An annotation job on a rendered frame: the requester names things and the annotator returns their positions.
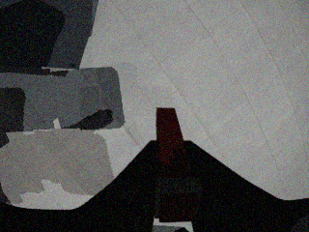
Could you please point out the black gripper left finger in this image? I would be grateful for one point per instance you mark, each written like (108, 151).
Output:
(127, 204)

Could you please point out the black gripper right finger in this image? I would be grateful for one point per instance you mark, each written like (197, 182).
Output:
(231, 204)

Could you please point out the dark grey sloped panel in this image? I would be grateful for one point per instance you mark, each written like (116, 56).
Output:
(45, 33)

